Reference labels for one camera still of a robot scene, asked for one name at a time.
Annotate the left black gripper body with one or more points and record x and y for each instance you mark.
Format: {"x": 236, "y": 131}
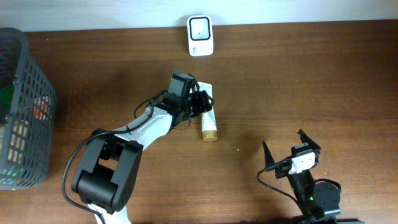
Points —
{"x": 187, "y": 102}

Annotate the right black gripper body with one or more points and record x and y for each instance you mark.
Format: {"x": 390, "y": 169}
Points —
{"x": 282, "y": 170}

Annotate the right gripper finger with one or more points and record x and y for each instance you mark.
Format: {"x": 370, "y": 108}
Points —
{"x": 305, "y": 139}
{"x": 268, "y": 158}

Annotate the white tube gold cap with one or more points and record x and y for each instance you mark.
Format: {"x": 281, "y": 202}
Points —
{"x": 208, "y": 120}

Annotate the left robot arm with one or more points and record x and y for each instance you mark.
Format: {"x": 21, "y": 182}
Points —
{"x": 107, "y": 172}

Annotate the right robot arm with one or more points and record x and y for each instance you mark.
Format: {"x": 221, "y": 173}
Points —
{"x": 317, "y": 199}

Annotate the grey plastic mesh basket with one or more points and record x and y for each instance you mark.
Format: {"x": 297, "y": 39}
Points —
{"x": 28, "y": 106}

